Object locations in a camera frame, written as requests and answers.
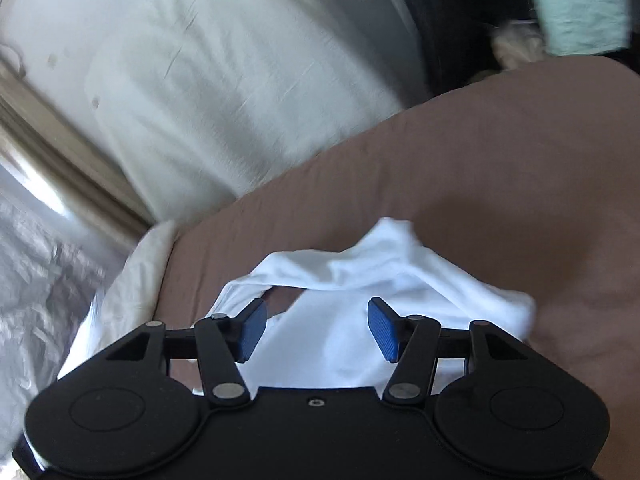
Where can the brown bed sheet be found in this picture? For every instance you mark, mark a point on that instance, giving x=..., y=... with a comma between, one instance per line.
x=450, y=170

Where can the grey plastic sheet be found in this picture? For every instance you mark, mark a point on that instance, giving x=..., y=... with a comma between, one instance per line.
x=40, y=285

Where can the white t-shirt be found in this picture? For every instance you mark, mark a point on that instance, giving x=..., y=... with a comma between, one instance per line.
x=325, y=280

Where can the mint green cloth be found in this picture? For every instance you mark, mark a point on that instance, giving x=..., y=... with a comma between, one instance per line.
x=575, y=5

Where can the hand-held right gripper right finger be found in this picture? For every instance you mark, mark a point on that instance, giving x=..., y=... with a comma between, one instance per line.
x=382, y=330

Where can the wooden door frame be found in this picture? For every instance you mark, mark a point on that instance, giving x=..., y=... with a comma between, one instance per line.
x=50, y=145

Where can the cream blanket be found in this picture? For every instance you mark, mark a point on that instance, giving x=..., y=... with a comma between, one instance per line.
x=135, y=280

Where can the black chair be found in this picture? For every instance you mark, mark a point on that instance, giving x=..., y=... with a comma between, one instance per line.
x=450, y=35

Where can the beige fluffy item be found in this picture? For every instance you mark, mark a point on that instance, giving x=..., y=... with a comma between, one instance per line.
x=517, y=45

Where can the white curtain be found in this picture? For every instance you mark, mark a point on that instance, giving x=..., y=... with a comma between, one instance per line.
x=200, y=85

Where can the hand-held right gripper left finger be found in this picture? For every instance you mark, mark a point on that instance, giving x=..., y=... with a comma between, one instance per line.
x=252, y=330

